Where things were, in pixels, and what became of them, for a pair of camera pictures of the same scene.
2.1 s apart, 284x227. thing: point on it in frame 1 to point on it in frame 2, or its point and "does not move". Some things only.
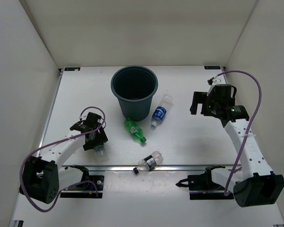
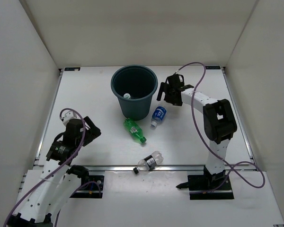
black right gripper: x=200 y=98 to x=166 y=87
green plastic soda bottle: x=134 y=130 does not move
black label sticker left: x=72 y=69 does not move
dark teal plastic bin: x=134 y=86 does not move
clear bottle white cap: x=101 y=152 to x=127 y=95
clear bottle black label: x=148 y=163 does not move
